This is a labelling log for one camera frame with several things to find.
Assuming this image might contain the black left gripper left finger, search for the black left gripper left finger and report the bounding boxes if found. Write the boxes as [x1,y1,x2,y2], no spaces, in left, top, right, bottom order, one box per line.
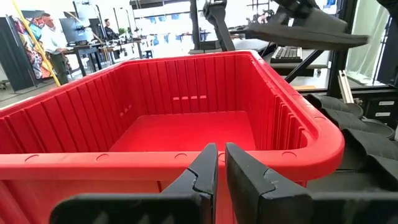
[49,142,219,224]

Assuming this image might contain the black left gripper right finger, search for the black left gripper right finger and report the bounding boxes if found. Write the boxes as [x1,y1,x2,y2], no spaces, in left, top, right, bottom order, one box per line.
[224,142,398,224]

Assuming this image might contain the red ribbed plastic bin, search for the red ribbed plastic bin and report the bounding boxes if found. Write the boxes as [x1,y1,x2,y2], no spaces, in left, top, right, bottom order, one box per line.
[0,50,345,224]

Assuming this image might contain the black keyboard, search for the black keyboard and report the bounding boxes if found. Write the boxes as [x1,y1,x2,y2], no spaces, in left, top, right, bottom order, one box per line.
[270,45,303,64]

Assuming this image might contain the pale translucent curtain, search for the pale translucent curtain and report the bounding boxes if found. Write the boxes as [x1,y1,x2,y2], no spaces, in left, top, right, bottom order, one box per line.
[345,0,390,85]

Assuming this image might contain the silver aluminium extrusion bar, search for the silver aluminium extrusion bar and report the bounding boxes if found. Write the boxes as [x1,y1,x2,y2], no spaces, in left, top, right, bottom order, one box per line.
[337,70,356,105]

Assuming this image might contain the black drawer unit white labels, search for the black drawer unit white labels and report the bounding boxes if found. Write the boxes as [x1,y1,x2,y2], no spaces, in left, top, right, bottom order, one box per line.
[363,95,398,129]

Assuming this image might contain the black office desk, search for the black office desk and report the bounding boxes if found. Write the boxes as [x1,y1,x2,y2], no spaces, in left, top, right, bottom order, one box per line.
[63,42,105,77]

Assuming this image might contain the person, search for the person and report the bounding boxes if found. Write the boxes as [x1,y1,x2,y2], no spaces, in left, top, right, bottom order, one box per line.
[103,18,119,41]
[39,12,70,85]

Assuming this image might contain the black computer monitor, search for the black computer monitor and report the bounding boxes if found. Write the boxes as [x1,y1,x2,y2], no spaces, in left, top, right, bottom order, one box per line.
[58,17,95,45]

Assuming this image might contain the colourful patterned partition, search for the colourful patterned partition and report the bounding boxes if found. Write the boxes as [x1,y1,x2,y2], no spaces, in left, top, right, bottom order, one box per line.
[12,15,53,80]

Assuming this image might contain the yellow pole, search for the yellow pole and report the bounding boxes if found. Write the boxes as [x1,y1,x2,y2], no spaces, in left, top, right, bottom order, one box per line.
[11,0,62,87]

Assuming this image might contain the dark partition panel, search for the dark partition panel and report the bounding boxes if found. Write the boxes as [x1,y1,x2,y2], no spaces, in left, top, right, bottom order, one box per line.
[0,17,35,93]

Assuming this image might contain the black diagonal frame brace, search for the black diagonal frame brace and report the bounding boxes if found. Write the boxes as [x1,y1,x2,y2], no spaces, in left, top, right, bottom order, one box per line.
[284,49,325,84]

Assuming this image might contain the black frame post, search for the black frame post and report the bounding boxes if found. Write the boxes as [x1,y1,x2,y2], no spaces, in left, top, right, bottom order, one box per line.
[326,0,359,98]
[189,0,201,51]

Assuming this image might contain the black table edge frame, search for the black table edge frame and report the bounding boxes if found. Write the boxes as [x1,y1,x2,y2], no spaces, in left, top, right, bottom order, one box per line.
[295,87,398,96]

